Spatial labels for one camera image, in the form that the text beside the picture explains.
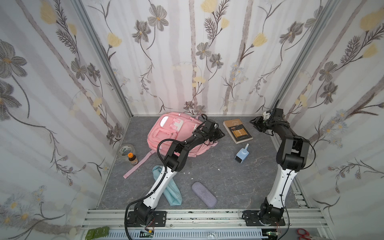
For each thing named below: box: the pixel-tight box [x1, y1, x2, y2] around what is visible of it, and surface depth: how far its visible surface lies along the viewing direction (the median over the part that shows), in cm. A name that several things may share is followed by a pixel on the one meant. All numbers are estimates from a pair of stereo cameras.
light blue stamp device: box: [234, 143, 250, 164], surface depth 95 cm
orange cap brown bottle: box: [127, 152, 139, 166], surface depth 90 cm
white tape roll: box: [117, 143, 136, 160], surface depth 100 cm
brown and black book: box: [223, 119, 254, 145], surface depth 111 cm
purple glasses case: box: [191, 181, 217, 208], surface depth 81 cm
